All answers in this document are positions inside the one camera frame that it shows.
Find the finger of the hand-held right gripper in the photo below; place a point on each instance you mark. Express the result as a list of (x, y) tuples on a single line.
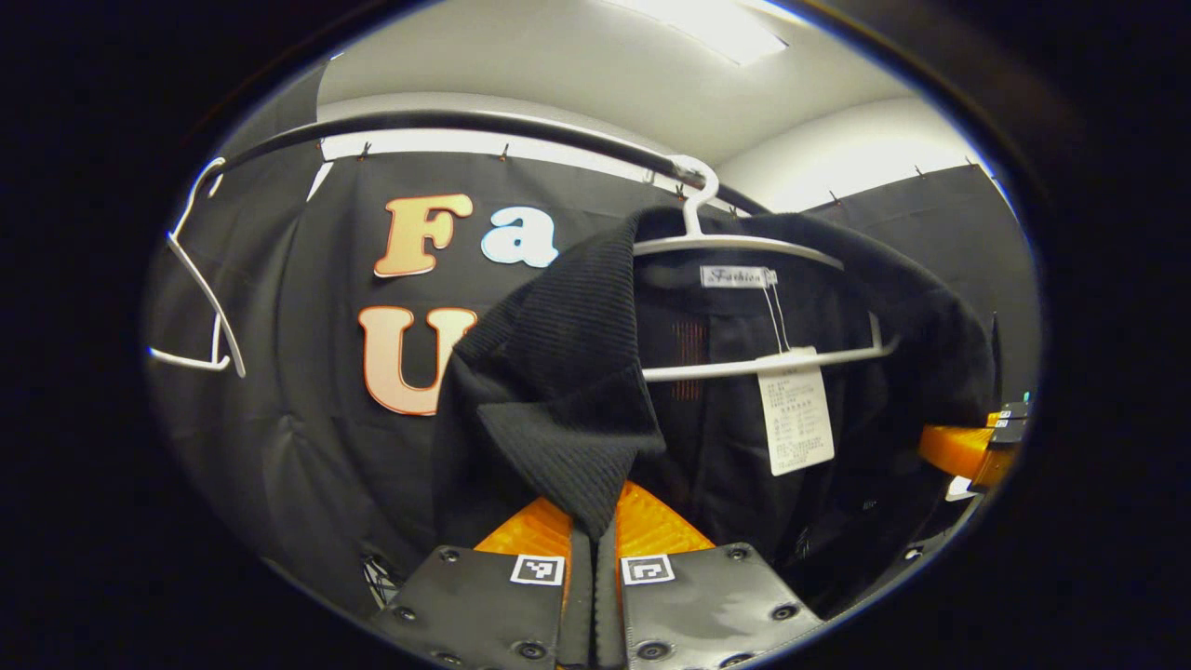
[(1014, 423), (958, 448)]

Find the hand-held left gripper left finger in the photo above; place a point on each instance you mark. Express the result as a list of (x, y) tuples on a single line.
[(582, 605)]

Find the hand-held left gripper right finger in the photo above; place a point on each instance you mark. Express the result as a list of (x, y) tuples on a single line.
[(607, 605)]

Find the black jacket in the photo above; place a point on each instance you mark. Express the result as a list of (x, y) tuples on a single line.
[(558, 372)]

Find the white plastic clothes hanger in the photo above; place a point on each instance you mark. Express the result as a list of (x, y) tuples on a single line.
[(707, 369), (186, 359)]

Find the black clothes rack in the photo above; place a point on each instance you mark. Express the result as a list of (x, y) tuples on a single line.
[(465, 119)]

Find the black backdrop cloth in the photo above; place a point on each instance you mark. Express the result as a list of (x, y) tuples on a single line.
[(307, 391)]

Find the ceiling light panel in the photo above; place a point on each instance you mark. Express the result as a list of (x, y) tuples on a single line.
[(716, 28)]

